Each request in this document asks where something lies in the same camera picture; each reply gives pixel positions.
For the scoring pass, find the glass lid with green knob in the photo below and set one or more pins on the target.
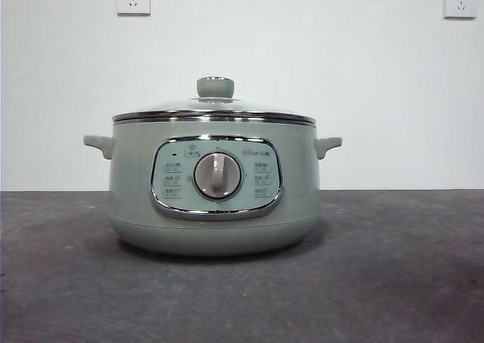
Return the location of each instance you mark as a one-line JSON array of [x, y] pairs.
[[215, 87]]

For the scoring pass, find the pale green electric pot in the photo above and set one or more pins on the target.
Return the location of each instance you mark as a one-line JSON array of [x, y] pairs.
[[132, 192]]

